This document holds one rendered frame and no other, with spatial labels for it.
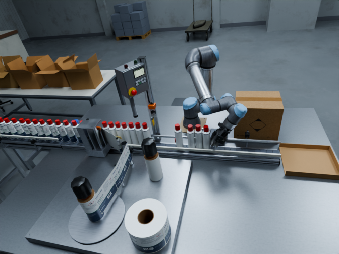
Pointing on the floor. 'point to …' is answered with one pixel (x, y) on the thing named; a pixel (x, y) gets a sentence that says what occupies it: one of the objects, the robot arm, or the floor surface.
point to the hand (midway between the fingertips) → (212, 143)
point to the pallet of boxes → (131, 20)
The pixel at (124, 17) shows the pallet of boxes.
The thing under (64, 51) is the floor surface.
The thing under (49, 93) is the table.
